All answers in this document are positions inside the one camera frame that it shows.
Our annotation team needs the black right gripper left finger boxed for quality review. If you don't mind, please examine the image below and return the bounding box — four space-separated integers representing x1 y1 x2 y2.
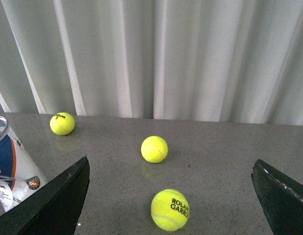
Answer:
0 157 90 235

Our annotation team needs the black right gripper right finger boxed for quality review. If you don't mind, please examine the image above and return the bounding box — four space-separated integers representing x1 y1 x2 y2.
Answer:
251 159 303 235

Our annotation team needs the Wilson clear tennis can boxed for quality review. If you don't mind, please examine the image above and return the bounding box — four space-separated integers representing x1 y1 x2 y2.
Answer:
0 116 48 212

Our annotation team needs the Wilson 3 tennis ball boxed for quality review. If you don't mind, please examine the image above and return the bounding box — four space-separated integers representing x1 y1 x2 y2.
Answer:
50 113 75 136

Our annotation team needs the Roland Garros tennis ball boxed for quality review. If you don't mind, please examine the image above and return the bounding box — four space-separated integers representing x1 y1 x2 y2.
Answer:
151 188 190 232

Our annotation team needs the plain yellow tennis ball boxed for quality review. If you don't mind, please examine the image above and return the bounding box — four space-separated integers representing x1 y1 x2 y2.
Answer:
141 136 168 164

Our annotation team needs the grey pleated curtain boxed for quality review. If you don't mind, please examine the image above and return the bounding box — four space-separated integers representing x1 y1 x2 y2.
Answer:
0 0 303 125

